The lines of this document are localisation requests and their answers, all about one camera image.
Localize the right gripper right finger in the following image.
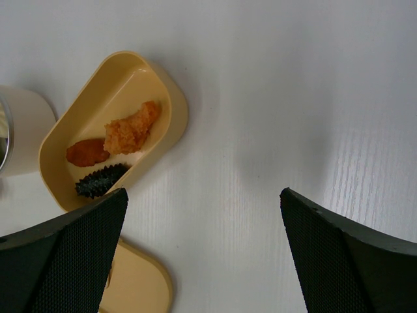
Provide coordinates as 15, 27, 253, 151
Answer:
280, 188, 416, 312

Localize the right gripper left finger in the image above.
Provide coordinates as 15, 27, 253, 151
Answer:
1, 188, 128, 312

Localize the black spiky food piece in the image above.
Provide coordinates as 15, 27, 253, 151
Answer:
75, 163, 128, 199

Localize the red-brown sausage food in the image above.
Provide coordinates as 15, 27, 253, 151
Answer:
66, 138, 110, 167

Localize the orange fried food piece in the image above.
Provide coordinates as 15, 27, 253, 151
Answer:
104, 100, 161, 155

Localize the beige oval lunch box lid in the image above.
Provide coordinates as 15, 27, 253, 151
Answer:
98, 240, 174, 312

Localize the beige oval lunch box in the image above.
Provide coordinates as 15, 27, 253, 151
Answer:
38, 51, 188, 212

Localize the round metal-lined container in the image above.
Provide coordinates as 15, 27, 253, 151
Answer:
1, 85, 56, 178

